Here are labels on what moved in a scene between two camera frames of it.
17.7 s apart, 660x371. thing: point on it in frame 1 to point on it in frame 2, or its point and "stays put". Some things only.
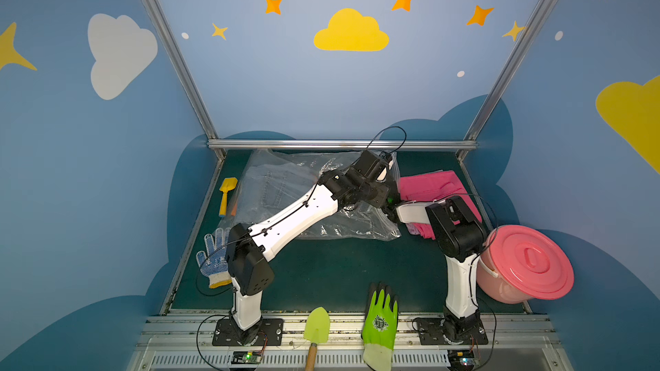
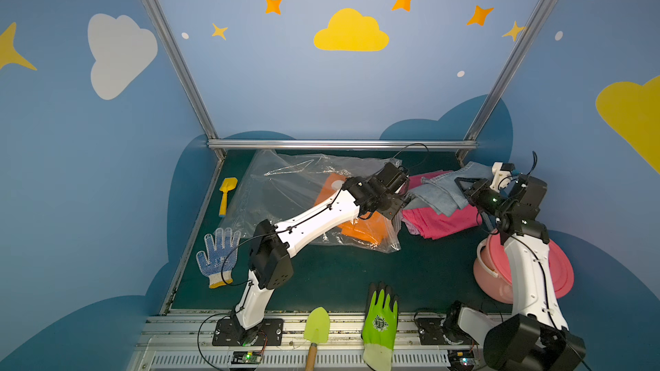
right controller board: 461,359 stays put
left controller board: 246,357 stays put
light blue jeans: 269,187 to 443,192
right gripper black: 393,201 to 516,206
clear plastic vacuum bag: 270,179 stays put
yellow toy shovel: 229,184 stays put
